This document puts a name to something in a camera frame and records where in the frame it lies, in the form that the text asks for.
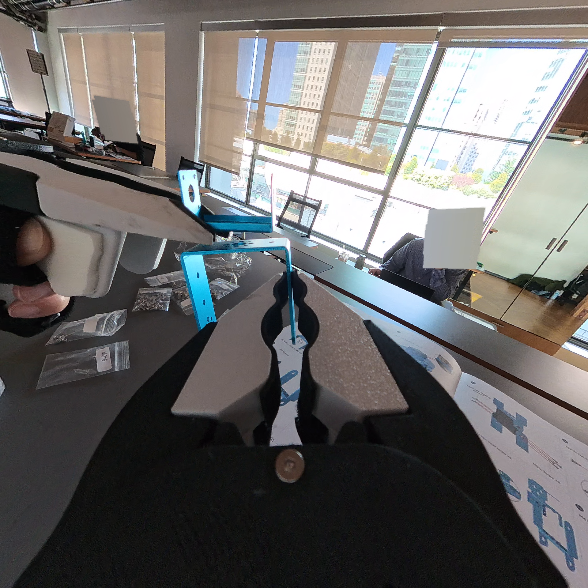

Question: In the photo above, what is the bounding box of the frosted glass door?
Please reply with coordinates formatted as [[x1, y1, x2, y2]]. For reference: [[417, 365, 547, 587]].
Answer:
[[480, 133, 588, 324]]

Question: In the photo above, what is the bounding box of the black mesh chair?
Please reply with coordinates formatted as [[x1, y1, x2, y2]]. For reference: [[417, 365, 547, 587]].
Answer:
[[177, 156, 206, 188]]

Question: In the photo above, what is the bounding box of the large window with roller blinds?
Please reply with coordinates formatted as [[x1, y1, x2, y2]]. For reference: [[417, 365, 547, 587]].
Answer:
[[198, 21, 588, 258]]

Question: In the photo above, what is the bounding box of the black office chair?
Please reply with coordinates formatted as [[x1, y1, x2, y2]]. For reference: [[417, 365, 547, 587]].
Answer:
[[382, 232, 419, 265]]

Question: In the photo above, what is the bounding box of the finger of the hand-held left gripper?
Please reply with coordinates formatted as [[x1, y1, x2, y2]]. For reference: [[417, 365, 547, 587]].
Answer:
[[0, 152, 203, 217], [37, 175, 214, 244]]

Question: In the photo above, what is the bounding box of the small blue metal bracket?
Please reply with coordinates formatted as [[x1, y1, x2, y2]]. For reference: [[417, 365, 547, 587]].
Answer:
[[177, 169, 274, 233]]

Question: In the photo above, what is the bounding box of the clear zip bag of screws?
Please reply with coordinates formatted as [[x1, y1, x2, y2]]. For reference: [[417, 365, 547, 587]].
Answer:
[[209, 277, 240, 300], [132, 287, 173, 312], [172, 287, 203, 316]]

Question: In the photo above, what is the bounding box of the window with closed blinds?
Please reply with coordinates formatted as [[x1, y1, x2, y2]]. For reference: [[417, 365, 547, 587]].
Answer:
[[57, 25, 166, 171]]

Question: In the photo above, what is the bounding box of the cardboard box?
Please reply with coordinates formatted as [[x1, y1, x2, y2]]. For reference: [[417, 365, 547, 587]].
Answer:
[[46, 111, 76, 143]]

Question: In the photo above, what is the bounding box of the black laptop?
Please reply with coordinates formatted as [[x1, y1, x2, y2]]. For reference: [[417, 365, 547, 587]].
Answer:
[[379, 269, 435, 300]]

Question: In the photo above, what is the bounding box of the zip bag with few nuts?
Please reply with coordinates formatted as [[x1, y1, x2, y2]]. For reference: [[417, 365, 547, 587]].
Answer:
[[45, 309, 128, 345]]

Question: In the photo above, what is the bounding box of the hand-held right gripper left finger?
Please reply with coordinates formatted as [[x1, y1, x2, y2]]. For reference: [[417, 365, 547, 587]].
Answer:
[[171, 271, 288, 445]]

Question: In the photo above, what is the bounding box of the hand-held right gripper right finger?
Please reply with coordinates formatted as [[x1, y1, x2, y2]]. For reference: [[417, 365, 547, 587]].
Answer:
[[294, 271, 409, 445]]

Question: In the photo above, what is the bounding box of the labelled clear zip bag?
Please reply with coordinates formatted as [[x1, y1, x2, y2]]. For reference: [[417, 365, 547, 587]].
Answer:
[[144, 271, 187, 288]]

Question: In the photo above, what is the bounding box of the dark frame chair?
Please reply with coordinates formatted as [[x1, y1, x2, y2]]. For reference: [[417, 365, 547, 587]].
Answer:
[[277, 190, 323, 238]]

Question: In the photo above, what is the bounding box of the crumpled clear plastic wrap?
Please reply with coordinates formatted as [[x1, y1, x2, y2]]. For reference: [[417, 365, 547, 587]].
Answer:
[[202, 252, 252, 277]]

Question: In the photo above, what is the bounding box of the nearly empty labelled zip bag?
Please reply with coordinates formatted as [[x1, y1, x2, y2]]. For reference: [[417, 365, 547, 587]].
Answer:
[[36, 340, 130, 390]]

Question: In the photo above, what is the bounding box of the dark desk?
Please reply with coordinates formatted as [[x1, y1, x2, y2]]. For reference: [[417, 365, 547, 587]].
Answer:
[[0, 193, 588, 588]]

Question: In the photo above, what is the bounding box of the large blue U bracket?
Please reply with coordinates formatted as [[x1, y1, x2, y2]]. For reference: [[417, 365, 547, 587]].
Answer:
[[180, 239, 300, 346]]

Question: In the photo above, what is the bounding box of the instruction manual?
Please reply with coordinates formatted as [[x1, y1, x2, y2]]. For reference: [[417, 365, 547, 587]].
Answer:
[[270, 317, 588, 573]]

